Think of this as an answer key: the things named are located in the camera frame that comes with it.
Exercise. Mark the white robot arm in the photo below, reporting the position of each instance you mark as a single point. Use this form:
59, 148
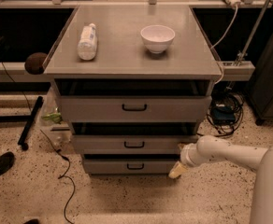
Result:
209, 149

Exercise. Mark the blue box on floor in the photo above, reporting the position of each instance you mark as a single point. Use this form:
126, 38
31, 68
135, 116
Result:
223, 115

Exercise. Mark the white ceramic bowl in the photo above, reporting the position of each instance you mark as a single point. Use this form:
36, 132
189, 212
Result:
157, 38

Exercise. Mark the clear plastic bag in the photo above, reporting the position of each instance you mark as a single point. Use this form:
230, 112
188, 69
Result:
51, 122

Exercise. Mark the grey bottom drawer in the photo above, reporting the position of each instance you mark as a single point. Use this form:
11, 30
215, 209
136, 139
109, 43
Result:
128, 164

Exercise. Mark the grey drawer cabinet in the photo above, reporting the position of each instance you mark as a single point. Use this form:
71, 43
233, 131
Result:
122, 66

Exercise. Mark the dark grey cabinet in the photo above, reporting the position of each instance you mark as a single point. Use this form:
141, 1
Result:
260, 87

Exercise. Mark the grey drawer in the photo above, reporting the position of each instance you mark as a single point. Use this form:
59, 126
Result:
172, 109
132, 138
128, 164

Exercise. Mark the brown round ball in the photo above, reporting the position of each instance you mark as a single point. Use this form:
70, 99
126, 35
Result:
34, 63

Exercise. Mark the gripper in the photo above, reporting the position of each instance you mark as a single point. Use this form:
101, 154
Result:
186, 156

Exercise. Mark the black metal bar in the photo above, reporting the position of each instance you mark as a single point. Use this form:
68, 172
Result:
31, 118

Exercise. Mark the grey top drawer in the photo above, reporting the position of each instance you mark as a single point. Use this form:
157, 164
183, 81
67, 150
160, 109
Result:
172, 109

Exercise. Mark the white plastic bottle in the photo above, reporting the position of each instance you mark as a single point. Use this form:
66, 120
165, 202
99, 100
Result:
87, 45

